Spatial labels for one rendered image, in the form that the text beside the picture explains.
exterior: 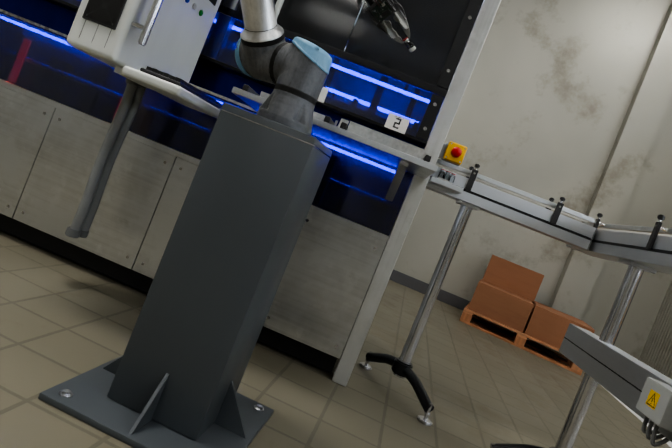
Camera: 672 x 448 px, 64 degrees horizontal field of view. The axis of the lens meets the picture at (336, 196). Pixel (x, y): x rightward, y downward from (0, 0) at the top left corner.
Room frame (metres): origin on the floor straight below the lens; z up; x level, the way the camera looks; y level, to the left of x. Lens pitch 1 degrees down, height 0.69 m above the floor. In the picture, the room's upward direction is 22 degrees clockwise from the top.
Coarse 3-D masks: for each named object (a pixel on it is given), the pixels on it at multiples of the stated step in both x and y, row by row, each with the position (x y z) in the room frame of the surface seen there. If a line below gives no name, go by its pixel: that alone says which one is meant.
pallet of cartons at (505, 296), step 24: (504, 264) 5.22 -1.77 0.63; (480, 288) 4.93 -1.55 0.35; (504, 288) 5.20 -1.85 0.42; (528, 288) 5.14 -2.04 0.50; (480, 312) 4.90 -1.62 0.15; (504, 312) 4.84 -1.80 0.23; (528, 312) 4.79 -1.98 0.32; (552, 312) 4.73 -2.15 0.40; (528, 336) 4.74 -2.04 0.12; (552, 336) 4.70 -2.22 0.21; (552, 360) 4.66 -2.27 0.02
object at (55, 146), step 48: (0, 96) 2.22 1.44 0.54; (0, 144) 2.22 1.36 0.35; (48, 144) 2.20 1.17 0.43; (96, 144) 2.18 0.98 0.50; (144, 144) 2.17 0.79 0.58; (0, 192) 2.21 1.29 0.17; (48, 192) 2.19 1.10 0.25; (144, 192) 2.16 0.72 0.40; (96, 240) 2.17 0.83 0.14; (144, 240) 2.15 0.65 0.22; (336, 240) 2.09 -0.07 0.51; (384, 240) 2.08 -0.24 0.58; (288, 288) 2.10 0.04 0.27; (336, 288) 2.09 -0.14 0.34; (288, 336) 2.09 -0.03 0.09; (336, 336) 2.08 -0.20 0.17
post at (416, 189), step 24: (480, 24) 2.07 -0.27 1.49; (480, 48) 2.07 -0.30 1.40; (456, 72) 2.07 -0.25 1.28; (456, 96) 2.07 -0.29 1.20; (432, 144) 2.07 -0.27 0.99; (408, 192) 2.07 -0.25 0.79; (408, 216) 2.07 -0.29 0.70; (384, 264) 2.07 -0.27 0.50; (384, 288) 2.07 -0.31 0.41; (360, 312) 2.07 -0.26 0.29; (360, 336) 2.07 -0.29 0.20
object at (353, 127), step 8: (352, 128) 1.72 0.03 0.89; (360, 128) 1.72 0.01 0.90; (368, 128) 1.72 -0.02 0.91; (368, 136) 1.72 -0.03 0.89; (376, 136) 1.72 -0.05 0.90; (384, 136) 1.71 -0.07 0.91; (384, 144) 1.71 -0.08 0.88; (392, 144) 1.71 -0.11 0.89; (400, 144) 1.71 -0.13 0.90; (408, 144) 1.71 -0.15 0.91; (408, 152) 1.71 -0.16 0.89; (416, 152) 1.70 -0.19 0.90; (424, 152) 1.70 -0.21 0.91
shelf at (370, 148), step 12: (240, 96) 1.76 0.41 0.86; (252, 96) 1.73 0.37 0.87; (312, 132) 2.02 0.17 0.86; (324, 132) 1.84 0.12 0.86; (336, 132) 1.70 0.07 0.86; (348, 132) 1.70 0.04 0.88; (348, 144) 1.92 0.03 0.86; (360, 144) 1.76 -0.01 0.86; (372, 144) 1.69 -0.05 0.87; (372, 156) 2.02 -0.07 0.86; (384, 156) 1.84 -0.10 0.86; (396, 156) 1.69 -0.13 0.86; (408, 156) 1.68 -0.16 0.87; (408, 168) 1.92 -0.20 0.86; (420, 168) 1.76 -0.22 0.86; (432, 168) 1.67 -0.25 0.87
